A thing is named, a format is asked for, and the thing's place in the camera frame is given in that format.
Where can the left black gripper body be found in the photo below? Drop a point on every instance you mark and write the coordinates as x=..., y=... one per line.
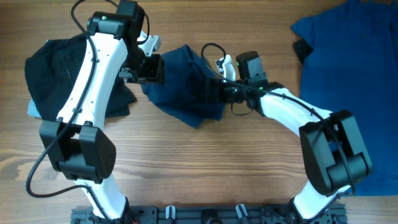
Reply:
x=151, y=70

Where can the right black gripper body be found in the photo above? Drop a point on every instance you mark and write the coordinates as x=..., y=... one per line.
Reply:
x=226, y=92

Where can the navy blue shorts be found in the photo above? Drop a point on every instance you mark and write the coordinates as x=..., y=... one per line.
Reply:
x=182, y=94

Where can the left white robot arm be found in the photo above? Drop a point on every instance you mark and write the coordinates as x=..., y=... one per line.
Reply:
x=75, y=143

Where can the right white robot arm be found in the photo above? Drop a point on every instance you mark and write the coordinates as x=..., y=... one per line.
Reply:
x=334, y=153

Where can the black folded clothes pile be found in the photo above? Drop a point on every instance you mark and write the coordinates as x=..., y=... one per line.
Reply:
x=51, y=73

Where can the black garment under shirt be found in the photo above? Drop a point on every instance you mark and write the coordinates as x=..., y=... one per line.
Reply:
x=302, y=50

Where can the light blue cloth corner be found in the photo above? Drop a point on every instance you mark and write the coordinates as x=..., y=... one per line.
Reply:
x=32, y=110

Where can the blue polo shirt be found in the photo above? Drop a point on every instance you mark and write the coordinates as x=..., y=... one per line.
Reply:
x=353, y=66

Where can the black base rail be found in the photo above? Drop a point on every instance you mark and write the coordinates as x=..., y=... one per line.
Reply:
x=271, y=213

